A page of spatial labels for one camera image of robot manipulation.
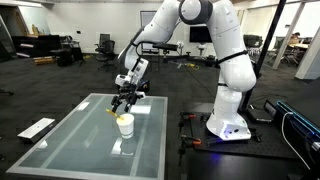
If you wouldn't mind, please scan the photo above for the yellow floor cable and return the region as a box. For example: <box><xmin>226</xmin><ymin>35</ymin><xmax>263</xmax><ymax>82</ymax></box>
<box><xmin>184</xmin><ymin>62</ymin><xmax>201</xmax><ymax>71</ymax></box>

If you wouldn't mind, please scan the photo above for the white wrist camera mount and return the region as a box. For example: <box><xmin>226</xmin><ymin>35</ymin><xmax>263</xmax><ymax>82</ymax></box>
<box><xmin>114</xmin><ymin>74</ymin><xmax>134</xmax><ymax>89</ymax></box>

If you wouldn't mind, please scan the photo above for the orange black bar clamp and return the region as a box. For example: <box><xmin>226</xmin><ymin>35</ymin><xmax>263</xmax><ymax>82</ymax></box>
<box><xmin>178</xmin><ymin>111</ymin><xmax>198</xmax><ymax>135</ymax></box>
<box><xmin>178</xmin><ymin>134</ymin><xmax>203</xmax><ymax>158</ymax></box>

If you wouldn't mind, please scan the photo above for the black low cabinet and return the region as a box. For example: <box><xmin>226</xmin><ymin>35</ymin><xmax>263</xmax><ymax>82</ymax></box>
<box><xmin>11</xmin><ymin>34</ymin><xmax>63</xmax><ymax>60</ymax></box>

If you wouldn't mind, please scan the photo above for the black swivel office chair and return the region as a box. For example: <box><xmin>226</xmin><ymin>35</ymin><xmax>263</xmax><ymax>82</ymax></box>
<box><xmin>94</xmin><ymin>32</ymin><xmax>118</xmax><ymax>73</ymax></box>

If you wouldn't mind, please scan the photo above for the black wheeled equipment box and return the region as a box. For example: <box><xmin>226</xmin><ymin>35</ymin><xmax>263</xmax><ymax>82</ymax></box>
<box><xmin>117</xmin><ymin>79</ymin><xmax>151</xmax><ymax>98</ymax></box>

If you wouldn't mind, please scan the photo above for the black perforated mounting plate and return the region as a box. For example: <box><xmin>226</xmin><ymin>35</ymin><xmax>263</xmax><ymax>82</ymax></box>
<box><xmin>185</xmin><ymin>111</ymin><xmax>303</xmax><ymax>160</ymax></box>

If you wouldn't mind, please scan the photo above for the flat black power box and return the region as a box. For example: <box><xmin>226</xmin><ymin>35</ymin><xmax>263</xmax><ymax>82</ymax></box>
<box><xmin>245</xmin><ymin>107</ymin><xmax>274</xmax><ymax>125</ymax></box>

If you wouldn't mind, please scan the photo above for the yellow wooden crate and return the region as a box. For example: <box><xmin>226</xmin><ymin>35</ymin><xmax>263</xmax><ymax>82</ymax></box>
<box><xmin>33</xmin><ymin>55</ymin><xmax>56</xmax><ymax>66</ymax></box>

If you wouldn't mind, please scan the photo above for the black controller box blue light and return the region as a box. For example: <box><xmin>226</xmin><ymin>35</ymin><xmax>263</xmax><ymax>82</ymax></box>
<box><xmin>263</xmin><ymin>99</ymin><xmax>320</xmax><ymax>164</ymax></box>

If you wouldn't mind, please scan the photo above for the white cable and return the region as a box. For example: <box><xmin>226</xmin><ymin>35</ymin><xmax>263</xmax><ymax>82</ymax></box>
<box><xmin>280</xmin><ymin>111</ymin><xmax>313</xmax><ymax>171</ymax></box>

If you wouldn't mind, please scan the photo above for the white paper cup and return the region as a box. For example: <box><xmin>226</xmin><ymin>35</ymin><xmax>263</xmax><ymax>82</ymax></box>
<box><xmin>115</xmin><ymin>113</ymin><xmax>136</xmax><ymax>140</ymax></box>

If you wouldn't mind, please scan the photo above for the black tripod camera bar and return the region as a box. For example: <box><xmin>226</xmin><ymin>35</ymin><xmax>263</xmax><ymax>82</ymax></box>
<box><xmin>152</xmin><ymin>41</ymin><xmax>180</xmax><ymax>53</ymax></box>

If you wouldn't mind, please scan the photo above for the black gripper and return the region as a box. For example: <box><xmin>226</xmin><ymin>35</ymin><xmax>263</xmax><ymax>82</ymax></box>
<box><xmin>110</xmin><ymin>83</ymin><xmax>141</xmax><ymax>114</ymax></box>

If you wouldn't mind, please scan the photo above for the framed wall picture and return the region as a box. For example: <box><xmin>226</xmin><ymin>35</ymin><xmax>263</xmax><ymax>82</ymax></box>
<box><xmin>139</xmin><ymin>10</ymin><xmax>158</xmax><ymax>28</ymax></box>

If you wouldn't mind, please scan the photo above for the black wall television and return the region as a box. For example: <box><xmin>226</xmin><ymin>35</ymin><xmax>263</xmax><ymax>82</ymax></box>
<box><xmin>188</xmin><ymin>25</ymin><xmax>214</xmax><ymax>44</ymax></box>

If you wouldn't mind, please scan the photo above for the seated person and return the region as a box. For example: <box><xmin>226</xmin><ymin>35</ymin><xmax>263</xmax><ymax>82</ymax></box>
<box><xmin>287</xmin><ymin>31</ymin><xmax>302</xmax><ymax>46</ymax></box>

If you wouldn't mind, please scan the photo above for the yellow pen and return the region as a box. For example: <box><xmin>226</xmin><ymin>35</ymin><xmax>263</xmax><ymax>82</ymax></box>
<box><xmin>105</xmin><ymin>108</ymin><xmax>125</xmax><ymax>121</ymax></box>

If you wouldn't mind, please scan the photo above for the black slanted pole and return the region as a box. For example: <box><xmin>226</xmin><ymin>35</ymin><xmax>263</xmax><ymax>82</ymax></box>
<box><xmin>239</xmin><ymin>0</ymin><xmax>288</xmax><ymax>112</ymax></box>

